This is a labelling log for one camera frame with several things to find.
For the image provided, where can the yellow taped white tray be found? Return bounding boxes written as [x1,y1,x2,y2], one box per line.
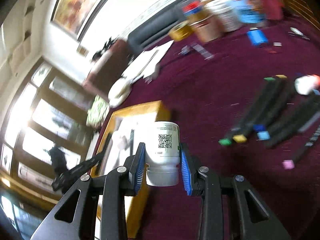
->
[91,100,171,239]

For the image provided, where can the white pill bottle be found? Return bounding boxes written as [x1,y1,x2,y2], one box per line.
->
[145,121,180,187]

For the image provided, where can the black marker blue cap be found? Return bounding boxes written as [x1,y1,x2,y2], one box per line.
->
[257,90,319,147]

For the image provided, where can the black marker green cap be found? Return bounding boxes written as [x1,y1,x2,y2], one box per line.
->
[219,81,265,146]

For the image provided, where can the black marker yellow cap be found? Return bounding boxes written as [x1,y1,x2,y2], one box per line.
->
[232,75,287,144]

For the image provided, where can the white bottle orange cap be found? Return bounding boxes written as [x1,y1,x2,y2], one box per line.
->
[294,75,319,95]

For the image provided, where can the black marker pink cap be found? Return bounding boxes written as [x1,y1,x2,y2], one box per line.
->
[282,126,319,170]

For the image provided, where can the bagged round cakes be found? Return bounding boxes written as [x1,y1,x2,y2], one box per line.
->
[108,77,131,108]

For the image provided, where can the maroon velvet tablecloth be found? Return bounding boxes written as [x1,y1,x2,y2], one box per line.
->
[123,16,319,239]

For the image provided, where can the brown armchair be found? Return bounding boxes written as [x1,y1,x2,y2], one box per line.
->
[82,39,131,102]

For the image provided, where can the white papers stack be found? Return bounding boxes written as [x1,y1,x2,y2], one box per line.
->
[121,40,174,81]

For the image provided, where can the white pen refill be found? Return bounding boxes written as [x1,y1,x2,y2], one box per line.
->
[191,44,214,60]

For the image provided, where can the small blue white cap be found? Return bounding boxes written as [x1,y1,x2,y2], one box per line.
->
[179,46,191,55]

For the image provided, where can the blue battery pack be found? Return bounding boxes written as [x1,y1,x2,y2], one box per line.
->
[247,29,268,46]

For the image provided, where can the black leather sofa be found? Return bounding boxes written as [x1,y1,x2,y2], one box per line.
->
[127,5,186,56]

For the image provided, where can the nail clipper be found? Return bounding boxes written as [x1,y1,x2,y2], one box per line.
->
[288,27,310,41]

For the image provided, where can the orange label plastic jar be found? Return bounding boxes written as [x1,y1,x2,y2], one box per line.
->
[191,15,222,43]

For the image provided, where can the pink knitted thermos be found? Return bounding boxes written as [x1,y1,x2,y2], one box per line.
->
[261,0,283,21]

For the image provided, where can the red lid jar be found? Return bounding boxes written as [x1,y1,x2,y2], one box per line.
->
[183,1,206,22]

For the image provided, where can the blue cartoon snack jar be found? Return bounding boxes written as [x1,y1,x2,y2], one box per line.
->
[231,0,266,24]

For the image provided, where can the white label jar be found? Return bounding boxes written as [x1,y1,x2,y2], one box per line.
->
[204,0,242,33]

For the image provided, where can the framed wall painting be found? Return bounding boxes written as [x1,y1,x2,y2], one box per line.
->
[50,0,107,41]

